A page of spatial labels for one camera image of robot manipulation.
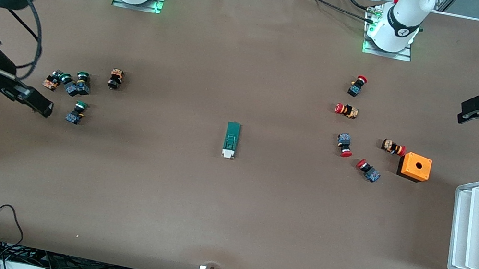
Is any green load switch white handle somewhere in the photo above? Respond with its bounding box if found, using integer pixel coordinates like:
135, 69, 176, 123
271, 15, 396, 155
221, 121, 242, 160

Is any green button blue block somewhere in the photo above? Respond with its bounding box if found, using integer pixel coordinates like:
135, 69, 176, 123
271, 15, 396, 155
64, 99, 89, 127
57, 72, 80, 98
73, 70, 94, 97

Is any red mushroom button orange block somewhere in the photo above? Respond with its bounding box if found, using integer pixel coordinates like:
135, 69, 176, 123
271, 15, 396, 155
380, 138, 408, 157
334, 102, 360, 121

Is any red mushroom button blue block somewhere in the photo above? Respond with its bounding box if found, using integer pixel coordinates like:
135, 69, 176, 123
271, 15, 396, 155
353, 157, 383, 184
347, 74, 369, 99
334, 132, 356, 159

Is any brown table cover sheet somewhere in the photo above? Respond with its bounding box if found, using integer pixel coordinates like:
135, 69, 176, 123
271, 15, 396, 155
0, 0, 479, 269

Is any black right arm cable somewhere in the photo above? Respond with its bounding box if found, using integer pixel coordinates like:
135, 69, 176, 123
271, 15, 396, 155
0, 0, 51, 83

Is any orange button enclosure box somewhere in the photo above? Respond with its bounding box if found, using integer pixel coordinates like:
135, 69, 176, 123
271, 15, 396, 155
396, 150, 434, 185

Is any black looped cable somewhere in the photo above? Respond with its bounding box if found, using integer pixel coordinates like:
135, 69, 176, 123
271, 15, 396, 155
0, 203, 29, 259

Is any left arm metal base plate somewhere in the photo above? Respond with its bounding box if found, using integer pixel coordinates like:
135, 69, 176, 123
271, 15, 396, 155
361, 3, 420, 62

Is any black base cable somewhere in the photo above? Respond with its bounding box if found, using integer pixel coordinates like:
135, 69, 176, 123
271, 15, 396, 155
285, 0, 373, 20
334, 0, 375, 13

